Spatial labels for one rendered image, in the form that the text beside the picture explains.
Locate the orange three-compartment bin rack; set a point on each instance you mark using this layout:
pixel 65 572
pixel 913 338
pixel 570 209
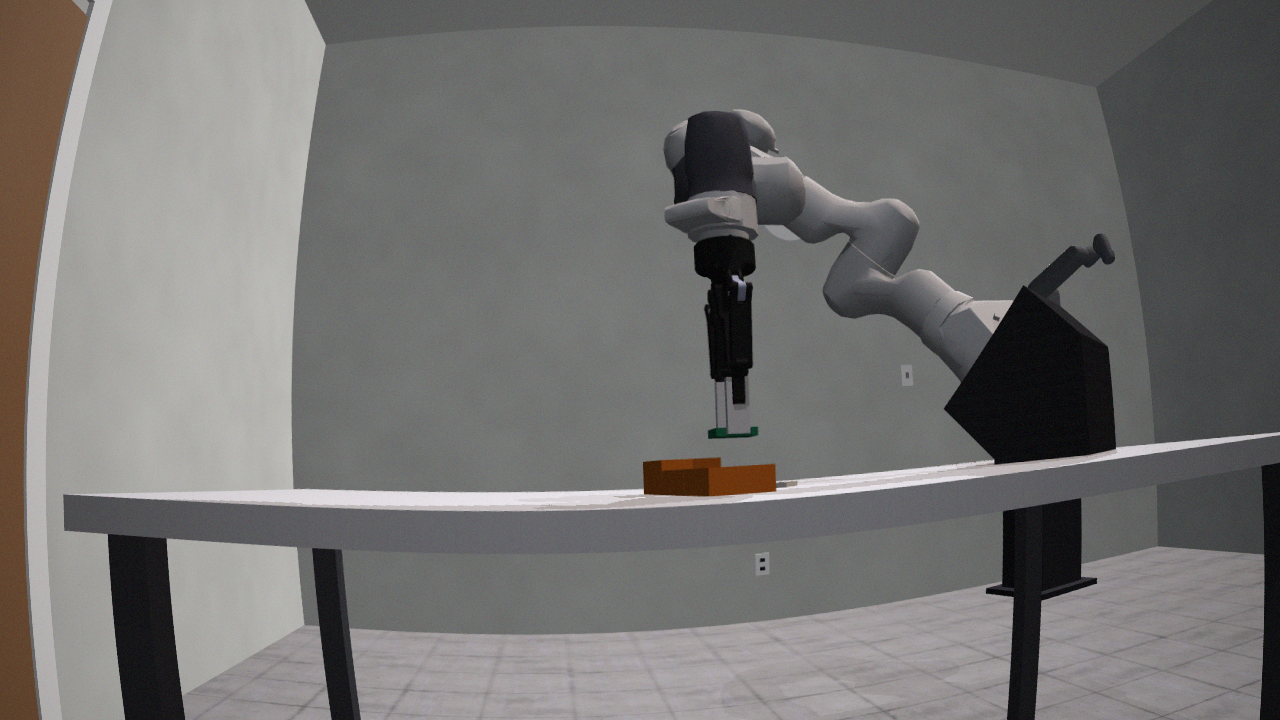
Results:
pixel 709 480

